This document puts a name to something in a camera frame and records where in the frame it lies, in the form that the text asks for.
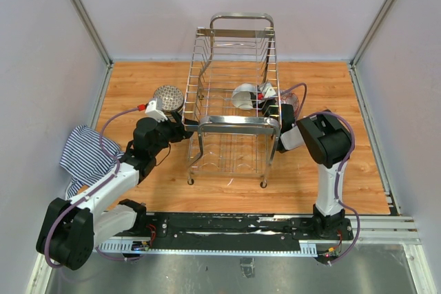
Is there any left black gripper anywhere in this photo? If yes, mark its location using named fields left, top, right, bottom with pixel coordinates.
left=150, top=110, right=198, bottom=157

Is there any brown diamond pattern bowl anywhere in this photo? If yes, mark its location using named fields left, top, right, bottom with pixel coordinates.
left=153, top=85, right=184, bottom=113

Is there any red geometric pattern bowl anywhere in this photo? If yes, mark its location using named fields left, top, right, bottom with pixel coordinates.
left=280, top=91, right=300, bottom=116

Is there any plain white bowl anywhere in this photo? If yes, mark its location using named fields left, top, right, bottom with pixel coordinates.
left=231, top=83, right=259, bottom=110

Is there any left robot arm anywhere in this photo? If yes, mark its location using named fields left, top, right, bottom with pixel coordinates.
left=36, top=111, right=198, bottom=270

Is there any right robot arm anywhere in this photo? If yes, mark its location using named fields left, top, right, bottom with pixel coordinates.
left=277, top=104, right=354, bottom=239

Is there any blue striped cloth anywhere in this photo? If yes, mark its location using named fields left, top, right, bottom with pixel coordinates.
left=59, top=125, right=123, bottom=198

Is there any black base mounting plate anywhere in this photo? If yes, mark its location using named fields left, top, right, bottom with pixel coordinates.
left=107, top=211, right=354, bottom=253

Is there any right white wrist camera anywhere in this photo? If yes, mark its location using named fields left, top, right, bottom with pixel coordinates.
left=258, top=82, right=277, bottom=101

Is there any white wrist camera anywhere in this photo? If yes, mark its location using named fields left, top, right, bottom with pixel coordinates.
left=145, top=97, right=167, bottom=123
left=258, top=82, right=277, bottom=101

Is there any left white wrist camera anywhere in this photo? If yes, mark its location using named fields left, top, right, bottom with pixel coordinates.
left=145, top=97, right=167, bottom=123

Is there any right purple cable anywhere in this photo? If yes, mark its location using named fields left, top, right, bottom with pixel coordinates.
left=256, top=82, right=361, bottom=267

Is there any purple cable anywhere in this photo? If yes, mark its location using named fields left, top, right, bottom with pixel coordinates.
left=44, top=103, right=145, bottom=283
left=256, top=82, right=361, bottom=267

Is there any silver wire dish rack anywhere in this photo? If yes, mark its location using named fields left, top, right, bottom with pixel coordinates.
left=183, top=12, right=282, bottom=188

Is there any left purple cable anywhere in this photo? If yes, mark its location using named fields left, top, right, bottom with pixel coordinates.
left=44, top=103, right=145, bottom=283

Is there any grey slotted cable duct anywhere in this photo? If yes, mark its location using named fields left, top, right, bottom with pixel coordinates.
left=99, top=235, right=318, bottom=257

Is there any aluminium frame rail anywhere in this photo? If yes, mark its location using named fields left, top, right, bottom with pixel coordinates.
left=50, top=0, right=114, bottom=67

